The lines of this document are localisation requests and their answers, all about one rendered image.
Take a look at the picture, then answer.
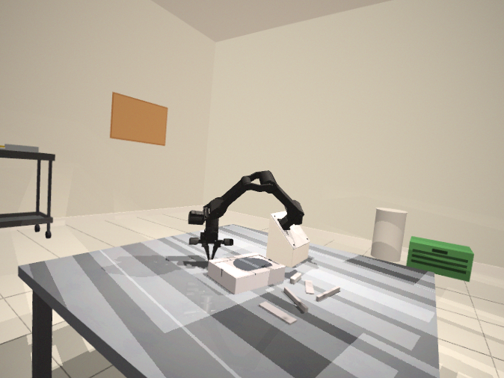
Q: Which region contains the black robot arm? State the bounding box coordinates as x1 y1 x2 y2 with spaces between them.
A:
188 170 304 230

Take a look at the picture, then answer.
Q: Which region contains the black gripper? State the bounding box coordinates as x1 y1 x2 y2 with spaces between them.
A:
189 225 233 262

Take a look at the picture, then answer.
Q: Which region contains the grey metal disc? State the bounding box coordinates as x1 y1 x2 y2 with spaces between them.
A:
233 258 273 272

